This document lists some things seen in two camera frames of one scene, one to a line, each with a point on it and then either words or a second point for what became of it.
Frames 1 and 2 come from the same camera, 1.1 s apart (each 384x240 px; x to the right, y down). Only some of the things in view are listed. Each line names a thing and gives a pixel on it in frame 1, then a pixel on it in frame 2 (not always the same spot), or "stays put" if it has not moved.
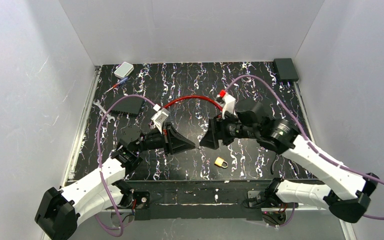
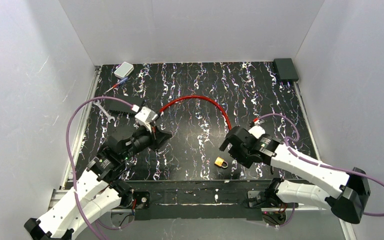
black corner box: (286, 69) stays put
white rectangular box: (123, 70) stays put
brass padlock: (219, 161) stays put
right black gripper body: (218, 131) → (239, 145)
